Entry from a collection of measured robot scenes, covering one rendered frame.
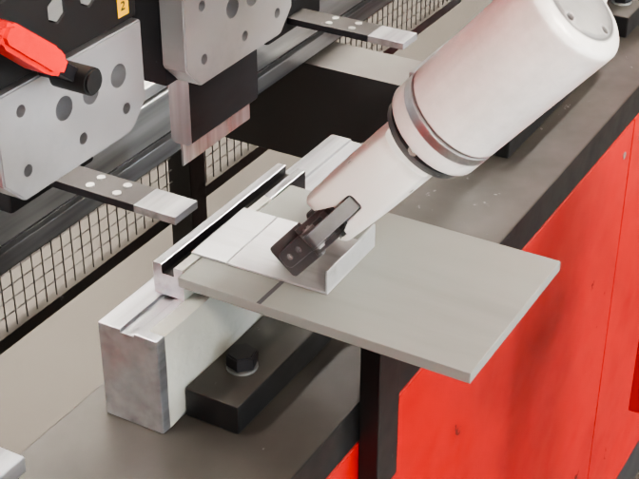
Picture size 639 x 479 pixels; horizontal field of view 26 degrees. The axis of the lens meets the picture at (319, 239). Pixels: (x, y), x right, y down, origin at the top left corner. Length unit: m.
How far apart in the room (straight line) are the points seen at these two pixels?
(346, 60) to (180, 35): 0.81
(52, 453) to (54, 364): 1.60
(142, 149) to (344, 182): 0.50
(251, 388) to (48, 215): 0.35
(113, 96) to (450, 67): 0.24
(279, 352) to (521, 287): 0.22
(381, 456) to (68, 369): 1.57
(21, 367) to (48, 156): 1.87
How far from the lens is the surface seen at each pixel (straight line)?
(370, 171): 1.03
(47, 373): 2.74
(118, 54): 0.95
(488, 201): 1.50
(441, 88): 0.99
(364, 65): 1.80
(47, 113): 0.90
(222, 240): 1.18
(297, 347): 1.22
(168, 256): 1.17
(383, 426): 1.22
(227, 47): 1.07
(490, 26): 0.96
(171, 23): 1.02
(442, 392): 1.40
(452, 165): 1.02
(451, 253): 1.17
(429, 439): 1.40
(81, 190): 1.27
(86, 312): 2.90
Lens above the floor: 1.62
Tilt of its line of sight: 31 degrees down
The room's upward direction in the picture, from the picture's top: straight up
